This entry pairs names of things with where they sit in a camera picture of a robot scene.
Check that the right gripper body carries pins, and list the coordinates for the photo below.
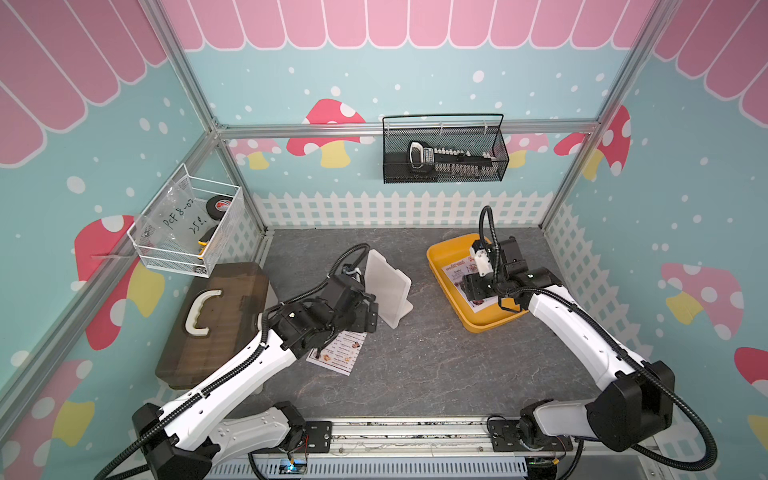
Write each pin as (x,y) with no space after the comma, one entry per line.
(481,287)

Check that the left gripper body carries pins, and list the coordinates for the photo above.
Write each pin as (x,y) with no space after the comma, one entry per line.
(358,321)

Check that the yellow-header old menu sheet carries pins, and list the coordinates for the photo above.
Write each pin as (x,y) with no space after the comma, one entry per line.
(341,354)

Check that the white acrylic menu holder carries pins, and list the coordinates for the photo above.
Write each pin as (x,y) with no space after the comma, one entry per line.
(390,286)

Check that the red special menu sheet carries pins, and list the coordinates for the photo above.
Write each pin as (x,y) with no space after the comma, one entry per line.
(474,292)

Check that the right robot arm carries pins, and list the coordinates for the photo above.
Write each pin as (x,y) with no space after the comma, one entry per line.
(630,406)

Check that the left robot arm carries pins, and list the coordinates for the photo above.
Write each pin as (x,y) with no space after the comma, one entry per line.
(286,333)

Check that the yellow plastic tray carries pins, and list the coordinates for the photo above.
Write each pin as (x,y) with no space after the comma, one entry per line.
(450,261)

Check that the socket set in basket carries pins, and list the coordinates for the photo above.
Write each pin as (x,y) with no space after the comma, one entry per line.
(425,159)

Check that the yellow black utility knife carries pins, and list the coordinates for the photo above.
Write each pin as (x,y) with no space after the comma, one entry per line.
(204,241)

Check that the black tape roll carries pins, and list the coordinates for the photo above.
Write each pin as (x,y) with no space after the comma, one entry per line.
(217,206)

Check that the labelled plastic bag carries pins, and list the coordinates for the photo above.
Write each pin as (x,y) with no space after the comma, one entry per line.
(177,221)

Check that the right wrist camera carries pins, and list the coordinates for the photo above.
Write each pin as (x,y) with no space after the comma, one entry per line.
(480,254)

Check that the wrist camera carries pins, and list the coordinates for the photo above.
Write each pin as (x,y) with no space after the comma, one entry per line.
(356,275)
(480,254)

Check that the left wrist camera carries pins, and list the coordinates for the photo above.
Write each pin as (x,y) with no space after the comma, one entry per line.
(356,275)

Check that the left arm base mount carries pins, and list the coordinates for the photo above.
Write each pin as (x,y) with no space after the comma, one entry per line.
(311,437)

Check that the brown toolbox with white handle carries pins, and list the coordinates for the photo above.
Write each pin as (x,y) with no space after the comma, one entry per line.
(216,320)

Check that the black wire mesh basket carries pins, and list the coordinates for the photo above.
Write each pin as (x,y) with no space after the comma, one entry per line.
(476,133)

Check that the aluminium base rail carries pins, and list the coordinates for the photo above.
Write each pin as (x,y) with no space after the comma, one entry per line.
(414,441)

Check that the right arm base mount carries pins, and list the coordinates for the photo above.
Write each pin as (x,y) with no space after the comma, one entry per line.
(515,435)

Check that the clear wall-mounted bin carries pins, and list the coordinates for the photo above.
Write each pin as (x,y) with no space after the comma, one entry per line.
(232,241)

